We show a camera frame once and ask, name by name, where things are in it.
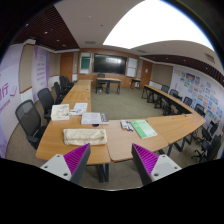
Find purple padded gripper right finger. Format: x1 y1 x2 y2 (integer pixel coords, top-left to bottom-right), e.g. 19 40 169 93
131 144 181 185

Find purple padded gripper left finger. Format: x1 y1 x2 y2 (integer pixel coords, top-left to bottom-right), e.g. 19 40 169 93
41 144 90 184

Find folded cream towel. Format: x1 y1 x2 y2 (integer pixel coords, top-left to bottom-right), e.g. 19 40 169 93
63 129 107 145

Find green booklet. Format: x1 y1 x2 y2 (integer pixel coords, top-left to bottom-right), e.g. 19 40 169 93
131 120 157 139

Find white book stack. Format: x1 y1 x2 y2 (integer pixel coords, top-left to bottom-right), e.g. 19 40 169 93
81 112 109 124

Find blue white marker pack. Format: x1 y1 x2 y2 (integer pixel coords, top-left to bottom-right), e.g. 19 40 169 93
120 120 133 131

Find white paper sheets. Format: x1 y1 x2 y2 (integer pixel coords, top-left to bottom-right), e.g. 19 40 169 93
69 103 88 115

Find black office chair right near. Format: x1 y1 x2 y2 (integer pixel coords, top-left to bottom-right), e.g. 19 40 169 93
197 136 221 163

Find black office chair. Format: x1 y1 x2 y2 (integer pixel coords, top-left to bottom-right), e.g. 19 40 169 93
197 136 221 163
37 88 54 121
15 100 46 149
54 82 64 104

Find black office chair near left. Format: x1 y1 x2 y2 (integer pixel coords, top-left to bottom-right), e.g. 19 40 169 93
15 100 46 149

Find small wooden side table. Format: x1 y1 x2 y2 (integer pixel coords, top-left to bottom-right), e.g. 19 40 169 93
130 78 141 89

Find black chair behind front desk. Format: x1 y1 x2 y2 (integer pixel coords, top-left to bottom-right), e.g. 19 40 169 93
96 73 107 93

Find wooden desk at front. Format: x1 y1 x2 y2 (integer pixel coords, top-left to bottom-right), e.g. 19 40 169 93
104 78 121 94

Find white whiteboard right of screen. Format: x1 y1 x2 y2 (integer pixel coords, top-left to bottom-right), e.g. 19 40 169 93
127 58 138 77

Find green board left of screen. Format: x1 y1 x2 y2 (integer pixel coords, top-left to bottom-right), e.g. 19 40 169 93
80 52 91 74

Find colourful wall poster display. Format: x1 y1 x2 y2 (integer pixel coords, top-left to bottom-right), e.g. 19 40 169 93
170 66 224 126

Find purple white wall banner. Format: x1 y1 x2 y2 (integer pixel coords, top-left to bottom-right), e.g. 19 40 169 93
31 46 50 101

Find large black wall screen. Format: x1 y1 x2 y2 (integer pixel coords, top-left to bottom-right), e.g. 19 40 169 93
93 54 127 75

